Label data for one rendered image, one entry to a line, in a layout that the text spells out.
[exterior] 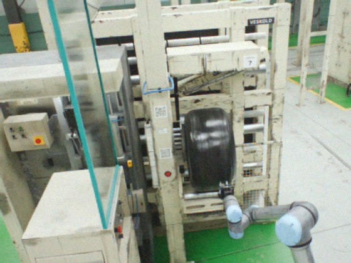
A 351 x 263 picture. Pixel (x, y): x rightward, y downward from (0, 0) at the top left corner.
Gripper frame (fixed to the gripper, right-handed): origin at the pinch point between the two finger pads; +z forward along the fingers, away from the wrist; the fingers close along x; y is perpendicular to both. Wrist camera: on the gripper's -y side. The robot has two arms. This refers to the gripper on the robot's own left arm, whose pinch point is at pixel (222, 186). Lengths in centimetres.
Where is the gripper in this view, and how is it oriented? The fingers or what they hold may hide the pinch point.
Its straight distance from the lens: 202.8
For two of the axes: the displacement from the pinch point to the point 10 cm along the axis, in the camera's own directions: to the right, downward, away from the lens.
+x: -9.9, 1.0, -0.6
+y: -0.7, -9.3, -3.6
